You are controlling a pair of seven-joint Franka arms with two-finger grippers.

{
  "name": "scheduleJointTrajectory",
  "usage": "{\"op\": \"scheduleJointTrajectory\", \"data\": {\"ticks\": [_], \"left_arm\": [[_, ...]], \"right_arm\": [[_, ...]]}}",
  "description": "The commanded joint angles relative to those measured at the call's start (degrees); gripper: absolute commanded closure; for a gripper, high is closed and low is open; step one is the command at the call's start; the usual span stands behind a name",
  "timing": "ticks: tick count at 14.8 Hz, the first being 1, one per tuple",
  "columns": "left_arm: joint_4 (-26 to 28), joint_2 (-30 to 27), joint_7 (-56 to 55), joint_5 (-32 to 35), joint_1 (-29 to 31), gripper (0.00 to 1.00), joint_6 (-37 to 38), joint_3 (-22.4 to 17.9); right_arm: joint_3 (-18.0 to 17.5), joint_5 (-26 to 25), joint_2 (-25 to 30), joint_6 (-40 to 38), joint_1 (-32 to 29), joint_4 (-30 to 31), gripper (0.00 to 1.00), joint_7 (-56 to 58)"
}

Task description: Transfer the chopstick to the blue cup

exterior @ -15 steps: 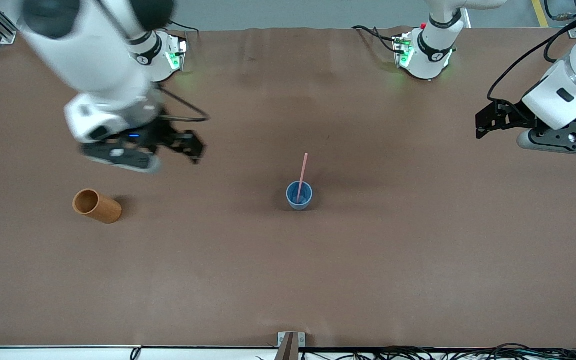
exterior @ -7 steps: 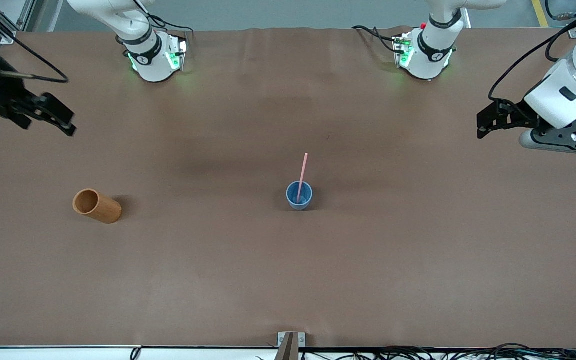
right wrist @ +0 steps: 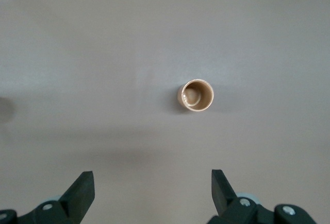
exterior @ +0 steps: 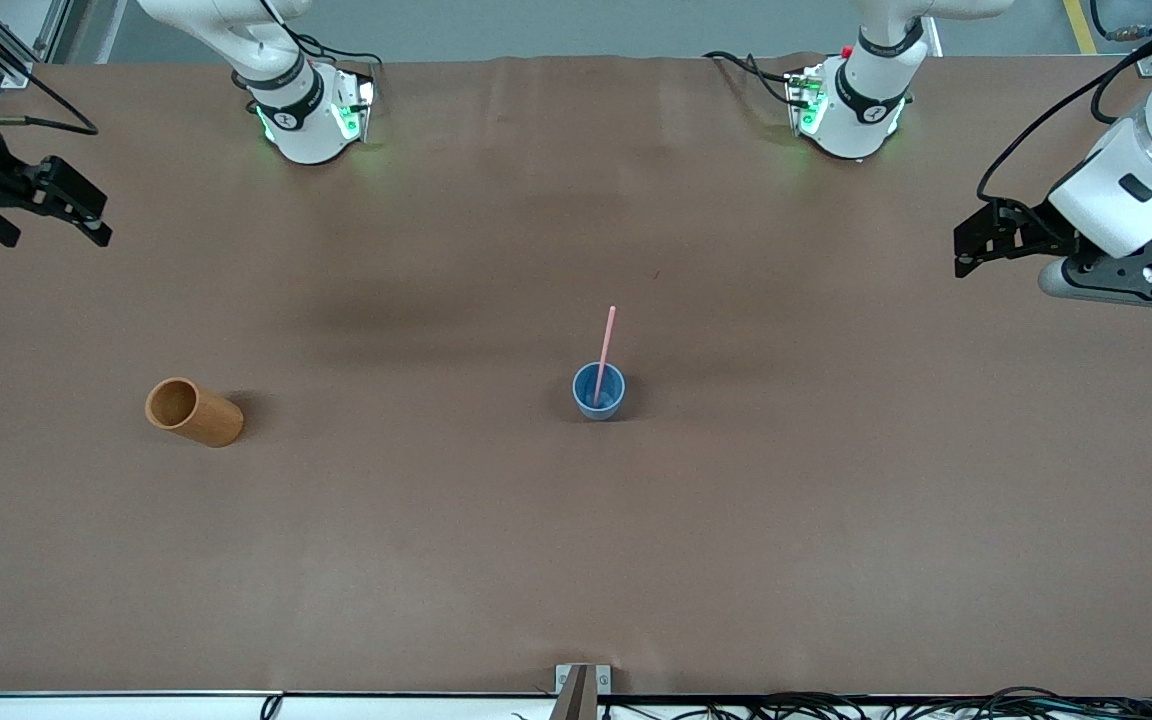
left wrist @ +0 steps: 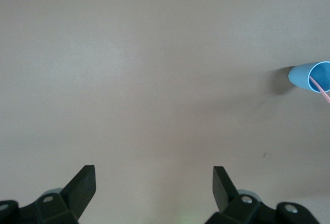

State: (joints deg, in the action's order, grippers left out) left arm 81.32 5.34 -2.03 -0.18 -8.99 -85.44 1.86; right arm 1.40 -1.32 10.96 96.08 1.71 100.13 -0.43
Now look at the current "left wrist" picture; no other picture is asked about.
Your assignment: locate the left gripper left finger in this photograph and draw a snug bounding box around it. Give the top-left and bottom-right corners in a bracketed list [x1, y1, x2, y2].
[0, 164, 96, 224]

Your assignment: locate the pink chopstick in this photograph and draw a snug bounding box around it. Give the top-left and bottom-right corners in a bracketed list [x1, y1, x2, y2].
[309, 76, 330, 104]

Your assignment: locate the blue cup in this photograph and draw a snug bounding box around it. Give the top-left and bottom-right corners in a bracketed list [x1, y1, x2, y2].
[288, 60, 330, 93]

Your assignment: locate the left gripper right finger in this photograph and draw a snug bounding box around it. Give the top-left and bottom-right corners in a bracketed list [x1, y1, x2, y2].
[206, 166, 320, 224]

